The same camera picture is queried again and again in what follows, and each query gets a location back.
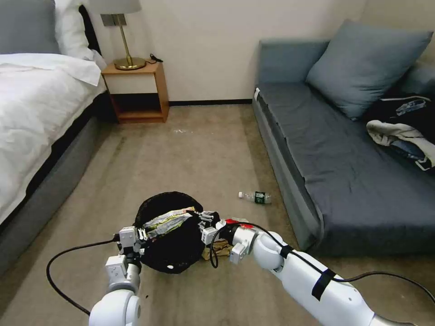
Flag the silver snack wrapper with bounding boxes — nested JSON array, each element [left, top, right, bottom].
[[142, 206, 202, 240]]

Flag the black mesh trash bin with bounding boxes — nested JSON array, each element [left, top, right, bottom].
[[134, 191, 207, 275]]

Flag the crumpled brown paper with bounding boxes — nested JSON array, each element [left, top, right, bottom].
[[201, 239, 236, 262]]

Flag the clear plastic water bottle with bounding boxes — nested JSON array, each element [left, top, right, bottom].
[[238, 190, 272, 205]]

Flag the grey upholstered bed base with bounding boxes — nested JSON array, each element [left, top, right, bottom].
[[0, 91, 118, 276]]

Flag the blue-grey sofa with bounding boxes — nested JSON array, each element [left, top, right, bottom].
[[252, 38, 435, 259]]

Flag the wooden nightstand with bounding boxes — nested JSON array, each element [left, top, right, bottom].
[[101, 61, 170, 124]]

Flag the white bed duvet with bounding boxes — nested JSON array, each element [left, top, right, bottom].
[[0, 53, 108, 225]]

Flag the brass table lamp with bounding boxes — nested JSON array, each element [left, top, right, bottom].
[[88, 0, 147, 71]]

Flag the white grey garment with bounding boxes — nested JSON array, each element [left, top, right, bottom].
[[366, 119, 435, 161]]

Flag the blue jeans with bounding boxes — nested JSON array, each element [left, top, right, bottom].
[[390, 139, 435, 172]]

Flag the black garment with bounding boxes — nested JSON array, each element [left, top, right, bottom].
[[364, 93, 435, 143]]

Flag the white pillow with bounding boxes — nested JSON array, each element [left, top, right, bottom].
[[54, 0, 108, 71]]

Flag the large blue-grey cushion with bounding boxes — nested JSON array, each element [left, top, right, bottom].
[[304, 18, 434, 121]]

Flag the grey headboard cushion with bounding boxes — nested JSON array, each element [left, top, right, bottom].
[[0, 0, 62, 55]]

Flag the small blue-grey cushion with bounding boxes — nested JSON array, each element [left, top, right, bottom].
[[396, 64, 435, 102]]

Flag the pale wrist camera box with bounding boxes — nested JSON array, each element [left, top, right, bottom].
[[118, 225, 137, 246], [202, 226, 219, 244]]

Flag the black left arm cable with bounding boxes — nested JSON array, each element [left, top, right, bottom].
[[46, 239, 120, 316]]

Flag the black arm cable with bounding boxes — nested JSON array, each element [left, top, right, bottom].
[[46, 239, 120, 316], [209, 221, 435, 305]]

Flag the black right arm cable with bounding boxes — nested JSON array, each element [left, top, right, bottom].
[[209, 221, 435, 305]]

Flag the silver wall switch plate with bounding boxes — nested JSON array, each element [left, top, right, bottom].
[[100, 14, 128, 27]]

